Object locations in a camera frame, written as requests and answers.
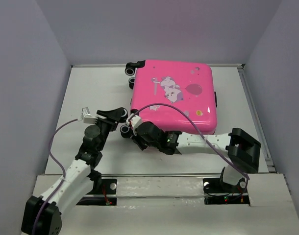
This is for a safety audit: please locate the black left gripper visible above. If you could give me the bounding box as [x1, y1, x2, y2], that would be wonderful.
[94, 108, 124, 152]

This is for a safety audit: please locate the pink hard-shell suitcase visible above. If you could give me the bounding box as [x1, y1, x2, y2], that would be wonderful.
[125, 59, 218, 135]

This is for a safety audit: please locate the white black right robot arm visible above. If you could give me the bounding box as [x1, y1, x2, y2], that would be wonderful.
[129, 122, 261, 192]

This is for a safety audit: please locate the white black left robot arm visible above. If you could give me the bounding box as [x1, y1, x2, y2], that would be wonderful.
[21, 107, 128, 235]

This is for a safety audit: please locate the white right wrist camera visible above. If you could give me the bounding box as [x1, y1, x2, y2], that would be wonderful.
[125, 113, 143, 129]

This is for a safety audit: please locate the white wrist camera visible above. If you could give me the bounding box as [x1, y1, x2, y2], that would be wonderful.
[125, 113, 143, 129]
[77, 107, 97, 124]

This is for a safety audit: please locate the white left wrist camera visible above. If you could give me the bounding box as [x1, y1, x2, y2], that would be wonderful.
[77, 107, 97, 124]

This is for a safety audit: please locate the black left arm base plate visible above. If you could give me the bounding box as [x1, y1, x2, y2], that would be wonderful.
[77, 178, 117, 206]

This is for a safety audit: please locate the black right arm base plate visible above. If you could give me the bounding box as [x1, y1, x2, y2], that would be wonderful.
[203, 178, 250, 205]

